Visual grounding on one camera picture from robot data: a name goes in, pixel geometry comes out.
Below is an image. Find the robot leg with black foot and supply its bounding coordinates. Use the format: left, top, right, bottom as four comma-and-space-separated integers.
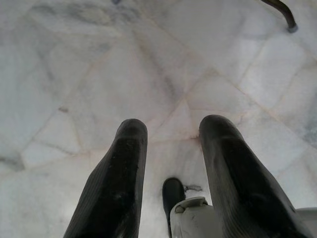
162, 177, 217, 238

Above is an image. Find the black metal table leg frame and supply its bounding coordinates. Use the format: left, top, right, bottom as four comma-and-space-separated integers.
260, 0, 300, 33

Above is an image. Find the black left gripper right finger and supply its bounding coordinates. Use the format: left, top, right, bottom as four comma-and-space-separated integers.
199, 114, 313, 238

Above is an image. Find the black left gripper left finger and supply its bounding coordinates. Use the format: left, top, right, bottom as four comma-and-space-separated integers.
63, 119, 148, 238

